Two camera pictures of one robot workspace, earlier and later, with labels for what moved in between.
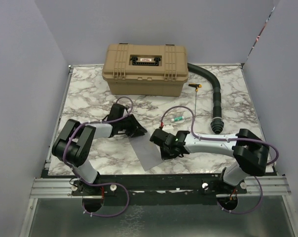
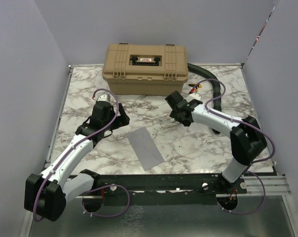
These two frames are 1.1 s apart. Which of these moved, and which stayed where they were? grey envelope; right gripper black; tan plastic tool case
Moved: right gripper black
Stayed: tan plastic tool case; grey envelope
